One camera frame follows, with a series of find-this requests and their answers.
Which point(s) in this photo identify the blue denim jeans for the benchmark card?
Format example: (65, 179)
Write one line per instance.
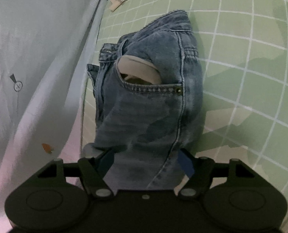
(148, 94)

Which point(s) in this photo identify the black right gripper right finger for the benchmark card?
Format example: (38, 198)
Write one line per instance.
(198, 170)

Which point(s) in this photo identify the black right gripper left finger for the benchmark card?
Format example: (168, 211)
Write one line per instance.
(93, 167)

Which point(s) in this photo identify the light blue carrot-print sheet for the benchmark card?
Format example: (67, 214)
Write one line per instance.
(44, 48)

